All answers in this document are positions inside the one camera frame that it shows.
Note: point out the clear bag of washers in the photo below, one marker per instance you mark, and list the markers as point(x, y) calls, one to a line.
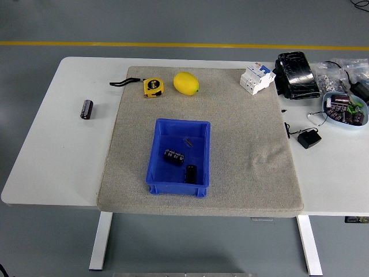
point(327, 79)

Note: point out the glossy black pack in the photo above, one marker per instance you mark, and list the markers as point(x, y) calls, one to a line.
point(297, 75)

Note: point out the blue plastic box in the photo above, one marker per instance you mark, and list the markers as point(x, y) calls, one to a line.
point(161, 173)

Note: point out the small dark metal part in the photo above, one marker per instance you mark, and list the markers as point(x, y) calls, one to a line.
point(188, 142)

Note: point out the light blue bowl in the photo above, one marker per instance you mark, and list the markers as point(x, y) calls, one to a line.
point(346, 126)

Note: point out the clear bag of parts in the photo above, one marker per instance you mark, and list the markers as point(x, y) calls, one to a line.
point(359, 69)

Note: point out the grey-brown fabric mat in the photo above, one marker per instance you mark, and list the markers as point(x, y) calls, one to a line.
point(230, 115)

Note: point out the white blue circuit breaker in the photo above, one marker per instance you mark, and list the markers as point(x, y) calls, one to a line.
point(256, 78)

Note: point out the grey bracket under table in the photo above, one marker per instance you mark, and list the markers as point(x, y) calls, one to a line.
point(261, 218)

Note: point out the yellow lemon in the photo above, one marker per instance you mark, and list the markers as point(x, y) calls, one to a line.
point(186, 83)

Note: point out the black table control panel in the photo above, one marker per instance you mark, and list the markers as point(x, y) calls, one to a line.
point(356, 219)

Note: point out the white table leg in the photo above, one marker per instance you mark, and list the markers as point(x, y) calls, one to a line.
point(310, 245)
point(101, 242)

